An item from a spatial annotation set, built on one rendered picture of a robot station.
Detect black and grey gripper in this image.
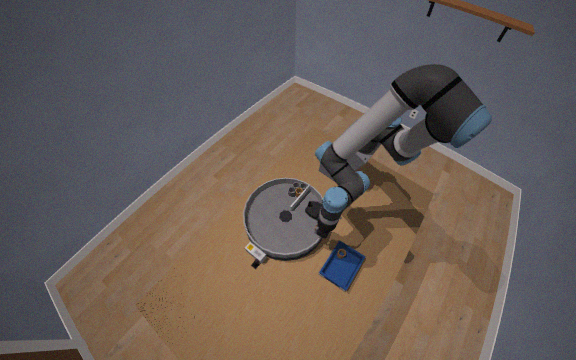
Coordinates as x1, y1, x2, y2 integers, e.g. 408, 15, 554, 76
305, 201, 342, 238

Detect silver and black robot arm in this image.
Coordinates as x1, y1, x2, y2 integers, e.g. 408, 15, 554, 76
315, 64, 492, 221

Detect blue open crate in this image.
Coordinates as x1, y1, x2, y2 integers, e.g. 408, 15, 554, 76
318, 240, 366, 291

